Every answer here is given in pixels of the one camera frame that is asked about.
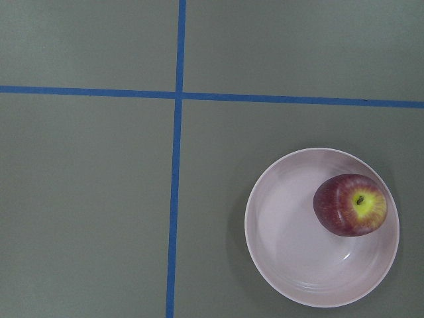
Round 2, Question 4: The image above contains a red yellow apple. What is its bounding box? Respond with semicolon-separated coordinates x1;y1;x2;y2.
313;174;388;237

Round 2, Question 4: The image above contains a pink shallow plate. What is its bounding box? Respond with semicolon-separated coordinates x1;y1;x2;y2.
244;148;400;308

